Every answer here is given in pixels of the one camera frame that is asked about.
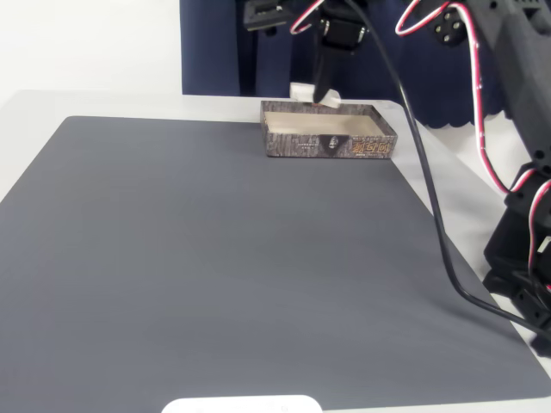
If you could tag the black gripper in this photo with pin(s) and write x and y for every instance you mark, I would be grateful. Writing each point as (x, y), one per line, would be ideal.
(343, 40)

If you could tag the white rectangular block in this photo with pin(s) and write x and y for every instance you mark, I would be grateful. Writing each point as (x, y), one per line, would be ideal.
(301, 91)

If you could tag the bark-pattern open cardboard box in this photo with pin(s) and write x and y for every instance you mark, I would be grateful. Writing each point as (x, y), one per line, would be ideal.
(301, 146)

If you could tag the navy blue curtain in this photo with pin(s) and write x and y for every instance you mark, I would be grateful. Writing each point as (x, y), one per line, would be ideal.
(215, 51)

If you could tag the dark grey desk mat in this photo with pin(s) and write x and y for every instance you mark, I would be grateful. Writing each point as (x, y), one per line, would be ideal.
(172, 258)

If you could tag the white rounded device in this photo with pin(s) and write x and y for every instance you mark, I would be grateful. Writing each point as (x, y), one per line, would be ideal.
(241, 405)

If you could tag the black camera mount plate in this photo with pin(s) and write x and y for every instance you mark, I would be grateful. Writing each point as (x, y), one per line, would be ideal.
(262, 15)

